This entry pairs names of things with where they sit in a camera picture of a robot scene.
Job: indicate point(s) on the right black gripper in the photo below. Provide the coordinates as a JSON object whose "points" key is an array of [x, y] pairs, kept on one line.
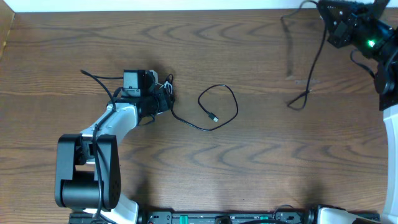
{"points": [[341, 30]]}

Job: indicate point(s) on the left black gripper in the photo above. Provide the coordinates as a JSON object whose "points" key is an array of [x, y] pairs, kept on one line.
{"points": [[166, 102]]}

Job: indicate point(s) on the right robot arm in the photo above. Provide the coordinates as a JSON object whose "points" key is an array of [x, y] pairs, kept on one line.
{"points": [[385, 83]]}

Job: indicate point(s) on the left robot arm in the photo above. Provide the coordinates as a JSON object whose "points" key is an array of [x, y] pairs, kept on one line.
{"points": [[88, 175]]}

